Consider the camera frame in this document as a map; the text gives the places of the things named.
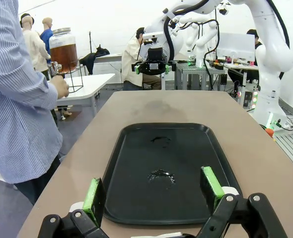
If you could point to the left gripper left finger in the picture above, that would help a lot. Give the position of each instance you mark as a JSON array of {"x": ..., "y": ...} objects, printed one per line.
[{"x": 96, "y": 198}]

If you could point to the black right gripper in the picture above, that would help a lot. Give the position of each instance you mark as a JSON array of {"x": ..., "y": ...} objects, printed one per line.
[{"x": 155, "y": 54}]

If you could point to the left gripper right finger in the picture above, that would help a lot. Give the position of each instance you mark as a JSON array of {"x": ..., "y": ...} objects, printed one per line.
[{"x": 211, "y": 186}]

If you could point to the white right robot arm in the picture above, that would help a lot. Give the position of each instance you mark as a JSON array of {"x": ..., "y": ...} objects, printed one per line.
[{"x": 273, "y": 57}]

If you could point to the person's right forearm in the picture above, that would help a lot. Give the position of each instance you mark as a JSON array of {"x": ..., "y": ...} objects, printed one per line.
[{"x": 39, "y": 86}]

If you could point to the person's right hand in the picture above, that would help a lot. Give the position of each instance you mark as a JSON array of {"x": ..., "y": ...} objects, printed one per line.
[{"x": 60, "y": 86}]

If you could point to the seated person cream jacket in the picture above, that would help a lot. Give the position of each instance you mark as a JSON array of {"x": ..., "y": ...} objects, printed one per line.
[{"x": 131, "y": 62}]

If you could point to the white background table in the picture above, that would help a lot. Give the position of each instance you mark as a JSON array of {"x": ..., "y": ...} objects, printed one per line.
[{"x": 109, "y": 58}]

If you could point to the black plastic serving tray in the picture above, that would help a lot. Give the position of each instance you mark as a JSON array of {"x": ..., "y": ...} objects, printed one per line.
[{"x": 173, "y": 153}]

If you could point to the white background robot arms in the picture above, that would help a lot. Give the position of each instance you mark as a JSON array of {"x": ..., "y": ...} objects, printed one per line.
[{"x": 201, "y": 42}]

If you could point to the black jacket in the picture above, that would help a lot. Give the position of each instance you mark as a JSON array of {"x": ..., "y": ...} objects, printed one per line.
[{"x": 96, "y": 57}]

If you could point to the white side table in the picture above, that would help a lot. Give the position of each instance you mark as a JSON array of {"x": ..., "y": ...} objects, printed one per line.
[{"x": 92, "y": 84}]

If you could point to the orange ball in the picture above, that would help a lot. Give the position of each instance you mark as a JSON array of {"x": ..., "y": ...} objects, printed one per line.
[{"x": 269, "y": 131}]

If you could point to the white monitor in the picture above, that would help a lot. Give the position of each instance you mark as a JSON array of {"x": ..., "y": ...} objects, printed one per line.
[{"x": 233, "y": 44}]

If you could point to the glass tea dispenser jar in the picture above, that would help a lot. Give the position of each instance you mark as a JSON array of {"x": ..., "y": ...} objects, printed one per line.
[{"x": 63, "y": 54}]

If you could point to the computer with coloured lights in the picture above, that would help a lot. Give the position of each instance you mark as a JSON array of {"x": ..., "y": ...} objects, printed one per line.
[{"x": 248, "y": 96}]

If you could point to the seated person black hair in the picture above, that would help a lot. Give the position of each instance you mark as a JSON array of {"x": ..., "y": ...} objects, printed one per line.
[{"x": 252, "y": 33}]

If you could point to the person in striped shirt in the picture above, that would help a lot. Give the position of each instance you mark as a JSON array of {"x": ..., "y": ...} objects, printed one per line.
[{"x": 17, "y": 124}]

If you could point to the mannequin blue shirt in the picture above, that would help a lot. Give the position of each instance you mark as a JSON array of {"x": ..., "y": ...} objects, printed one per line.
[{"x": 46, "y": 36}]

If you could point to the mannequin cream shirt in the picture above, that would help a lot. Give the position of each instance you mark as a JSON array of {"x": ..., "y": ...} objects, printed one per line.
[{"x": 34, "y": 47}]

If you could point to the aluminium frame table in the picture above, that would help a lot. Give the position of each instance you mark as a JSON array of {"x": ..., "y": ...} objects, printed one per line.
[{"x": 196, "y": 74}]

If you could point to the aluminium base plate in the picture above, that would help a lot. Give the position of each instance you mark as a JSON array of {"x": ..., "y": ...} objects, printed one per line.
[{"x": 290, "y": 146}]

